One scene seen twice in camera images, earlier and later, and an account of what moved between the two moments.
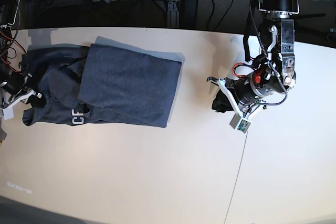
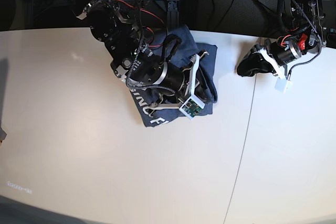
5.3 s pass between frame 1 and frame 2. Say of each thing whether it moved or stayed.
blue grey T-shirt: moved
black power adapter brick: stayed
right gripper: moved
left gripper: moved
